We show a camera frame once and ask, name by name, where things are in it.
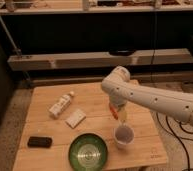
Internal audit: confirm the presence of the white plastic bottle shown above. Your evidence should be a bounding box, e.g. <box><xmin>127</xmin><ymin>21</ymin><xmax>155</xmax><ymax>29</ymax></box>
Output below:
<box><xmin>49</xmin><ymin>91</ymin><xmax>75</xmax><ymax>118</ymax></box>

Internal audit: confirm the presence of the upper wooden shelf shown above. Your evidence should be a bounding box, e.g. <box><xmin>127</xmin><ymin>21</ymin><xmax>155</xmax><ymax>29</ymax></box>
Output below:
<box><xmin>0</xmin><ymin>0</ymin><xmax>193</xmax><ymax>15</ymax></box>

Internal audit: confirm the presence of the black rectangular case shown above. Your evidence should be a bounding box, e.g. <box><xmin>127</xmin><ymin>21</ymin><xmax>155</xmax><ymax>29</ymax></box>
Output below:
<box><xmin>27</xmin><ymin>136</ymin><xmax>52</xmax><ymax>148</ymax></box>

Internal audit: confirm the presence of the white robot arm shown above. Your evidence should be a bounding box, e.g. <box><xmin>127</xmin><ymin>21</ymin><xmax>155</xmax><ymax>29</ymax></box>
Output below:
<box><xmin>101</xmin><ymin>66</ymin><xmax>193</xmax><ymax>126</ymax></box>

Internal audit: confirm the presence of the black object on shelf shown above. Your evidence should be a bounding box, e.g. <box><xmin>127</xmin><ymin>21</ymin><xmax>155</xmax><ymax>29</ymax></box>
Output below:
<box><xmin>108</xmin><ymin>47</ymin><xmax>136</xmax><ymax>56</ymax></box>

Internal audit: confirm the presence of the wooden shelf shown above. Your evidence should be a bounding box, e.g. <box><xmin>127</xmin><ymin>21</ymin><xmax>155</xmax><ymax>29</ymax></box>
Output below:
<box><xmin>8</xmin><ymin>49</ymin><xmax>193</xmax><ymax>71</ymax></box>
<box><xmin>0</xmin><ymin>0</ymin><xmax>193</xmax><ymax>15</ymax></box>

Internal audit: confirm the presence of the lower wooden shelf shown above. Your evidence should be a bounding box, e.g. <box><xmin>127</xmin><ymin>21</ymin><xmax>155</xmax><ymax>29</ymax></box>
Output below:
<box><xmin>8</xmin><ymin>49</ymin><xmax>193</xmax><ymax>71</ymax></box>

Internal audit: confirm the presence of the wooden table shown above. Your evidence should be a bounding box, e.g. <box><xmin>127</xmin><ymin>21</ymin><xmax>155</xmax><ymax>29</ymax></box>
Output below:
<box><xmin>13</xmin><ymin>82</ymin><xmax>168</xmax><ymax>171</ymax></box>

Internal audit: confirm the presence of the white paper cup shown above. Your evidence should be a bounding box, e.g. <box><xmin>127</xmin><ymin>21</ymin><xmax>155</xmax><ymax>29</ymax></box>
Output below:
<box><xmin>113</xmin><ymin>124</ymin><xmax>134</xmax><ymax>149</ymax></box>

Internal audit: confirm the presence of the black cable on floor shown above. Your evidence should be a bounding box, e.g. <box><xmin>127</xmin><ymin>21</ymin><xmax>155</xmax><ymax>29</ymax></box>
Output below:
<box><xmin>155</xmin><ymin>111</ymin><xmax>193</xmax><ymax>171</ymax></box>

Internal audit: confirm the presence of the metal shelf pole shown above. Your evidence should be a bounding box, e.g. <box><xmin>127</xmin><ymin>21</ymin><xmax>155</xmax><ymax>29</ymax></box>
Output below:
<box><xmin>0</xmin><ymin>15</ymin><xmax>32</xmax><ymax>88</ymax></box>

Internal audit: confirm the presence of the white sponge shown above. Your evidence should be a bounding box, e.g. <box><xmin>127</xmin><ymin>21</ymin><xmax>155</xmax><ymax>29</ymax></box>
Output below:
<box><xmin>65</xmin><ymin>109</ymin><xmax>86</xmax><ymax>129</ymax></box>

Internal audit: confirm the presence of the green ceramic bowl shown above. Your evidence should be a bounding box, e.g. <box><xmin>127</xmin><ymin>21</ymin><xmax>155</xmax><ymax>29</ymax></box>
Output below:
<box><xmin>68</xmin><ymin>133</ymin><xmax>108</xmax><ymax>171</ymax></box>

